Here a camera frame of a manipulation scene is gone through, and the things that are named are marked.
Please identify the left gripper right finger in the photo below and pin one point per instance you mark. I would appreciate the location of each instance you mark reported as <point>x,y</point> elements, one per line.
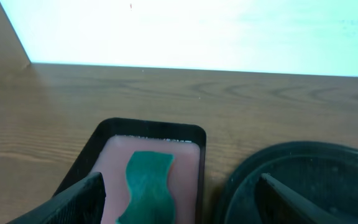
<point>279,203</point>

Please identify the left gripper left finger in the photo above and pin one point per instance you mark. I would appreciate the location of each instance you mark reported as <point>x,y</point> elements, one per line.
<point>82,203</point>

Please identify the green yellow sponge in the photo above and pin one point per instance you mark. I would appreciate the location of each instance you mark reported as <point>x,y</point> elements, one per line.
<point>147,181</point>

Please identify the rectangular black tray red liquid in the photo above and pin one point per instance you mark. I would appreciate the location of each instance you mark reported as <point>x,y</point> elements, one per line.
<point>111,146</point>

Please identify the round black tray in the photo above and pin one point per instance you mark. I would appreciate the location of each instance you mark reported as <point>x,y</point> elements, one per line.
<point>324,174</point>

